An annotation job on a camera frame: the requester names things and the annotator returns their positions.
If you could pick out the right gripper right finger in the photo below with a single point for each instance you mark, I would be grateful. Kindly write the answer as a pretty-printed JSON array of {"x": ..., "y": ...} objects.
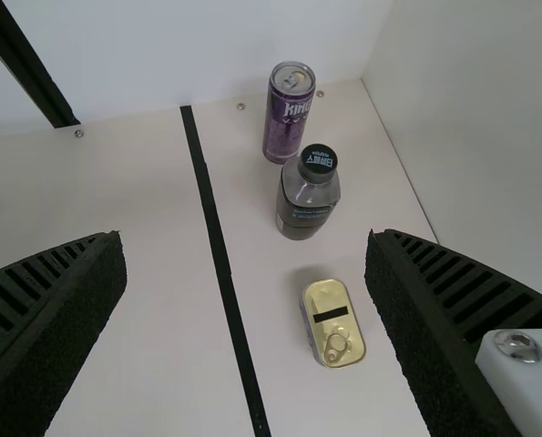
[{"x": 439, "y": 328}]

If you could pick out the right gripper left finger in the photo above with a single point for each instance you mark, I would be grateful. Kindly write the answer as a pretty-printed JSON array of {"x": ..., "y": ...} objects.
[{"x": 33, "y": 328}]

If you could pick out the rectangular tin with gold lid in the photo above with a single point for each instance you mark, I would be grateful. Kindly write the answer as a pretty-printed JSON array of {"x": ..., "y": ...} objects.
[{"x": 332, "y": 318}]

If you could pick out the dark coffee bottle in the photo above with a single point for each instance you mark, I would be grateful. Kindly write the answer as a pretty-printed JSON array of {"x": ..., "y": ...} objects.
[{"x": 304, "y": 209}]

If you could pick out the purple can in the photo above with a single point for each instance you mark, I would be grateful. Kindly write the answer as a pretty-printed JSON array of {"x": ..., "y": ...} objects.
[{"x": 286, "y": 127}]

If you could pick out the black strip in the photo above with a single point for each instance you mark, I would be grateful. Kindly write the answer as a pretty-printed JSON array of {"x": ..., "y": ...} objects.
[{"x": 218, "y": 255}]

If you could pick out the black post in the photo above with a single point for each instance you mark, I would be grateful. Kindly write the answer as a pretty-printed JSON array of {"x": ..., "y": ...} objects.
[{"x": 29, "y": 64}]

